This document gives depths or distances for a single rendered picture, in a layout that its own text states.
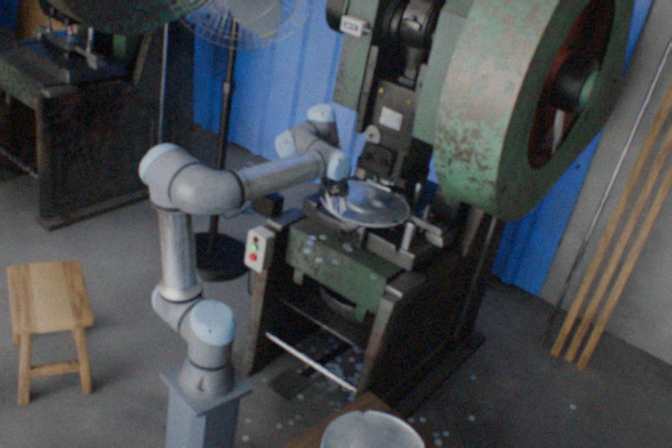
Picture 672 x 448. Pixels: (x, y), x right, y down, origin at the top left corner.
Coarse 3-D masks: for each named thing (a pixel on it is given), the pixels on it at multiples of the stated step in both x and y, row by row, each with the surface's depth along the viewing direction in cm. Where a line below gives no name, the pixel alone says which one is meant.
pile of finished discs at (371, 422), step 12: (336, 420) 196; (348, 420) 197; (360, 420) 198; (372, 420) 199; (384, 420) 200; (396, 420) 200; (324, 432) 191; (336, 432) 192; (348, 432) 193; (360, 432) 194; (372, 432) 195; (384, 432) 196; (396, 432) 196; (408, 432) 197; (324, 444) 188; (336, 444) 189; (348, 444) 189; (360, 444) 189; (372, 444) 190; (384, 444) 191; (396, 444) 192; (408, 444) 193; (420, 444) 194
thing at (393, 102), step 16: (384, 80) 213; (400, 80) 214; (416, 80) 213; (384, 96) 214; (400, 96) 211; (384, 112) 216; (400, 112) 213; (368, 128) 220; (384, 128) 218; (400, 128) 214; (368, 144) 220; (384, 144) 220; (400, 144) 216; (368, 160) 221; (384, 160) 217; (400, 160) 218; (416, 160) 225; (400, 176) 221
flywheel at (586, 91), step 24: (600, 0) 197; (576, 24) 193; (600, 24) 204; (576, 48) 202; (600, 48) 209; (552, 72) 183; (576, 72) 180; (552, 96) 185; (576, 96) 181; (552, 120) 214; (576, 120) 220; (528, 144) 204; (552, 144) 209
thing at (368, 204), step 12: (360, 192) 232; (372, 192) 234; (384, 192) 235; (324, 204) 220; (336, 204) 222; (348, 204) 223; (360, 204) 223; (372, 204) 225; (384, 204) 227; (396, 204) 229; (348, 216) 217; (360, 216) 218; (372, 216) 219; (384, 216) 221; (396, 216) 222; (408, 216) 222
